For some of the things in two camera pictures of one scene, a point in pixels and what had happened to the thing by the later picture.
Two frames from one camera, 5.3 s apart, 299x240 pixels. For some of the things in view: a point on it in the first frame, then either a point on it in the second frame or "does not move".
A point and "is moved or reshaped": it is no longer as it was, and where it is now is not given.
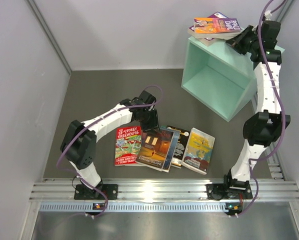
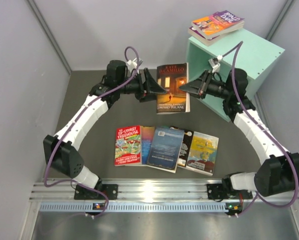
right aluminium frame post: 284,11 does not move
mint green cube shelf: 219,76 does not move
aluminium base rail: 269,195 does not move
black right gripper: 236,42 -> 199,87
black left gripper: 153,124 -> 151,87
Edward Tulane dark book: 155,149 -> 171,77
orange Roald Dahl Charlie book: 218,27 is moved or reshaped
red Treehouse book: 128,144 does not move
